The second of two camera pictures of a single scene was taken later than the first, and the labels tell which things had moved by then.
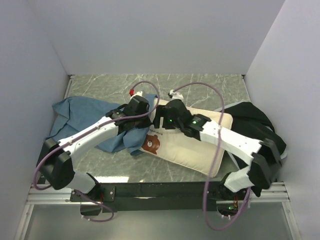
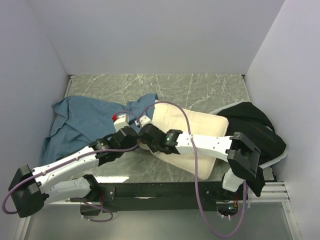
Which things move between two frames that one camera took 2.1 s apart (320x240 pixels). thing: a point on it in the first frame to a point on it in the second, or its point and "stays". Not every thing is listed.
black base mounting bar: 162,196 stays
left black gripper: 147,123 to 134,142
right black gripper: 162,112 to 153,149
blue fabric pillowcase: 70,114 stays
